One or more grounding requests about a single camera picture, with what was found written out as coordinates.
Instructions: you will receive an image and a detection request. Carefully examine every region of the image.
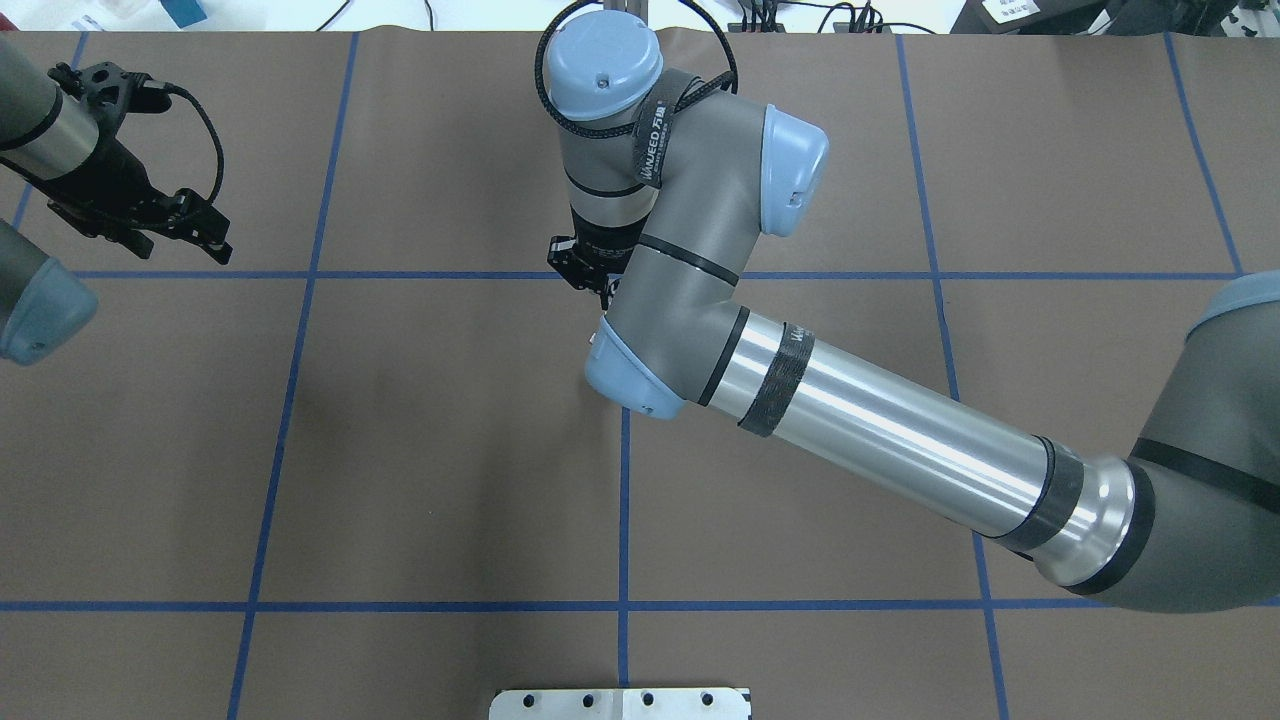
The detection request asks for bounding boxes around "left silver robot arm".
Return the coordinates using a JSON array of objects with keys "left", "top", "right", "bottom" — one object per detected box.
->
[{"left": 1, "top": 42, "right": 233, "bottom": 366}]

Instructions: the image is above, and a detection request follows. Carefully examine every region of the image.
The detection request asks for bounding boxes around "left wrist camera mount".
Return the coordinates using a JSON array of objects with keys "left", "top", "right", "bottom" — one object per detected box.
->
[{"left": 47, "top": 61, "right": 172, "bottom": 133}]

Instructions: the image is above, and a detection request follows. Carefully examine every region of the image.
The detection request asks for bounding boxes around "brown paper table mat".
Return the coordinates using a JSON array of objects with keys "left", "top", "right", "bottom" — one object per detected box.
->
[{"left": 1, "top": 28, "right": 1279, "bottom": 719}]

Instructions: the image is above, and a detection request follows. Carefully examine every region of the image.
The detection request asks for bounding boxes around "aluminium frame post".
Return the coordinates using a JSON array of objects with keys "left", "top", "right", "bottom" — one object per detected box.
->
[{"left": 602, "top": 0, "right": 649, "bottom": 20}]

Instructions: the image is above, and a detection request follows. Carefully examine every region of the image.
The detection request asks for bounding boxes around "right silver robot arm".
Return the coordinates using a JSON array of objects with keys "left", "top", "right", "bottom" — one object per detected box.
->
[{"left": 534, "top": 1, "right": 1279, "bottom": 612}]

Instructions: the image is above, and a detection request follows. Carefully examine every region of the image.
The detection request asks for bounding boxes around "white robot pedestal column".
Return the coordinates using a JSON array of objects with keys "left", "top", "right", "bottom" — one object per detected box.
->
[{"left": 488, "top": 687, "right": 754, "bottom": 719}]

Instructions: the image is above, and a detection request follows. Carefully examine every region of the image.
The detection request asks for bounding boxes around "blue wooden block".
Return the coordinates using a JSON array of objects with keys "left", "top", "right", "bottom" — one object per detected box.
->
[{"left": 159, "top": 0, "right": 209, "bottom": 29}]

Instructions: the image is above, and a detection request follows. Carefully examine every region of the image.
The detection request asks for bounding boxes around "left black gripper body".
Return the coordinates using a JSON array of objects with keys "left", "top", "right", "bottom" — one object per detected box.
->
[{"left": 45, "top": 140, "right": 189, "bottom": 259}]

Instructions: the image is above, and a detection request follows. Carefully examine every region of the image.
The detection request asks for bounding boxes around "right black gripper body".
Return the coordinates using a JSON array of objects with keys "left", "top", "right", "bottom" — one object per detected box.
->
[{"left": 547, "top": 233, "right": 631, "bottom": 311}]

